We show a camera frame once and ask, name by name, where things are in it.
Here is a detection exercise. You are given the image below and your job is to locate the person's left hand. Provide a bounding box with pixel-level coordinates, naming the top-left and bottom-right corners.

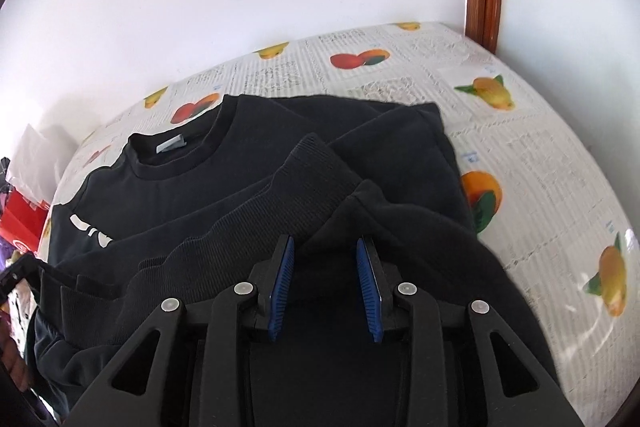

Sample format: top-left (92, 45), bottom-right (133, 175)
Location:
top-left (0, 309), bottom-right (27, 392)

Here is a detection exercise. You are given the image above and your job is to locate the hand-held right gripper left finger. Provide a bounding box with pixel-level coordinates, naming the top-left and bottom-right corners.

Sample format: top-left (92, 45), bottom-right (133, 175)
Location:
top-left (65, 234), bottom-right (297, 427)

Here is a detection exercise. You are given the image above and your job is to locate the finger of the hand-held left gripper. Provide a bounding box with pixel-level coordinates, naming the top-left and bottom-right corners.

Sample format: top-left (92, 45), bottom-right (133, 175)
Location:
top-left (0, 256), bottom-right (41, 304)

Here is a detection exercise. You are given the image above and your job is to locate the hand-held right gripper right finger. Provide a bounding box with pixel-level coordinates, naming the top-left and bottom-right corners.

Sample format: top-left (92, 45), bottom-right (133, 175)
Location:
top-left (354, 236), bottom-right (587, 427)

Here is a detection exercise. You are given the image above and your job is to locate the red paper shopping bag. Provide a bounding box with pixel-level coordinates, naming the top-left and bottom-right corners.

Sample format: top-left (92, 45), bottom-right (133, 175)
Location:
top-left (0, 191), bottom-right (52, 255)

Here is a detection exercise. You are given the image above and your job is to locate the fruit print tablecloth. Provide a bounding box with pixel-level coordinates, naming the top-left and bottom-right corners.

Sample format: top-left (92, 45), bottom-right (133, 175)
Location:
top-left (52, 21), bottom-right (640, 424)

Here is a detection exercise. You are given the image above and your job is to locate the white plastic bag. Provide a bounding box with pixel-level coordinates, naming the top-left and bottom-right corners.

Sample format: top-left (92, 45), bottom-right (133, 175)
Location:
top-left (9, 122), bottom-right (78, 210)

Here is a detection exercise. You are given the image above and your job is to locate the black sweatshirt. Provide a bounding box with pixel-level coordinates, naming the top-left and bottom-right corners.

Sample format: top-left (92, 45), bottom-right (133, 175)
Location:
top-left (25, 94), bottom-right (560, 427)

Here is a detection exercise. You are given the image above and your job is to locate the white patterned cloth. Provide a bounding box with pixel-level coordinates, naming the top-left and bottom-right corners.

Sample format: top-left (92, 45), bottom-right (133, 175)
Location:
top-left (9, 281), bottom-right (37, 348)

